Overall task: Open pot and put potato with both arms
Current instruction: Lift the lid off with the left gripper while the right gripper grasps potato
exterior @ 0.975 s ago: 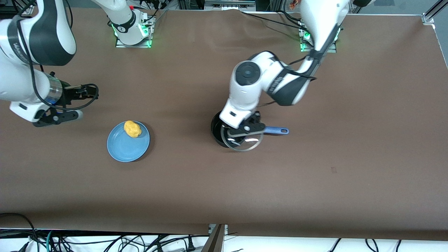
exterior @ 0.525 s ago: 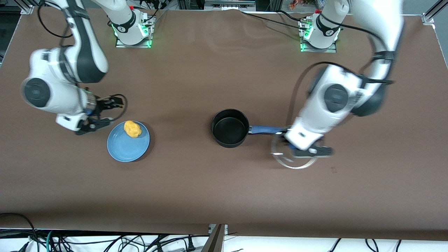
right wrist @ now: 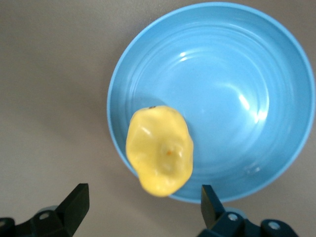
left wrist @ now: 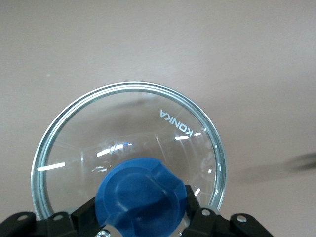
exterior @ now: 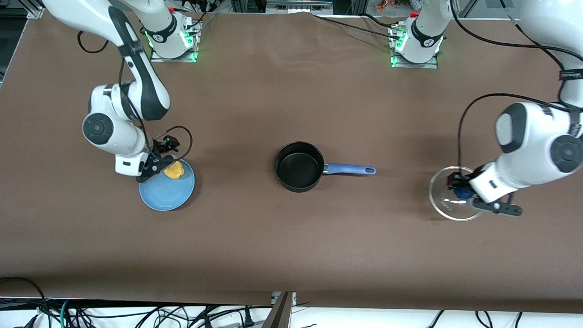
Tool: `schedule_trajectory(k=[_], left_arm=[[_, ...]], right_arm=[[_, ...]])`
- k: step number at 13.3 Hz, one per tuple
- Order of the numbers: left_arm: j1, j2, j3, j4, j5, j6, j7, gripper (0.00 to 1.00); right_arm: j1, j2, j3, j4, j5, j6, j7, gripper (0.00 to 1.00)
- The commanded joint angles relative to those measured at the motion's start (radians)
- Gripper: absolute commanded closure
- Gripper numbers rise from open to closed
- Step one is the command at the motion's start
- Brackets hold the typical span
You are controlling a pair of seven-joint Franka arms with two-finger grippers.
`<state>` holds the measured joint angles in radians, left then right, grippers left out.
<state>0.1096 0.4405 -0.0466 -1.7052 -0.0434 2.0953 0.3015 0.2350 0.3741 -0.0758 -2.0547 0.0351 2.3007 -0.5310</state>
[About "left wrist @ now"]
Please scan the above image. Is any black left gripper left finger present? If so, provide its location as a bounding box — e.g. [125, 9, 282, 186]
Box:
[0, 196, 104, 237]

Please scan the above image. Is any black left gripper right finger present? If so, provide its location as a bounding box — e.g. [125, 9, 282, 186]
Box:
[177, 184, 275, 237]

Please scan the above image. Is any glass lid with blue knob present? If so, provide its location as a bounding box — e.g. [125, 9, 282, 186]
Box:
[30, 81, 227, 237]

